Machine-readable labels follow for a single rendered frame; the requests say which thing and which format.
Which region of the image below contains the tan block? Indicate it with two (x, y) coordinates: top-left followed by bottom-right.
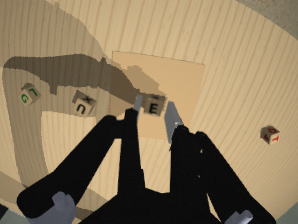
(143, 94), (164, 117)
(73, 94), (97, 118)
(262, 126), (281, 145)
(18, 85), (41, 107)

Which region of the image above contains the tan flat mat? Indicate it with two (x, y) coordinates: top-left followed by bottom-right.
(110, 51), (206, 140)

